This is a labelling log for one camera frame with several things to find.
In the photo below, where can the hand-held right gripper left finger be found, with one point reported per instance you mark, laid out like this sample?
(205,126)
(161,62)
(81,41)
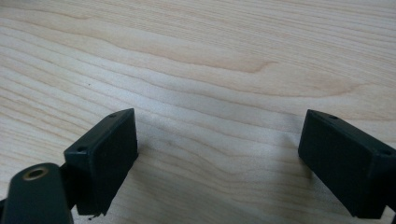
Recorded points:
(102,168)

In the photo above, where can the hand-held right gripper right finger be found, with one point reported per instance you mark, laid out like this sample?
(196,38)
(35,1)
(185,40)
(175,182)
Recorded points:
(345,161)

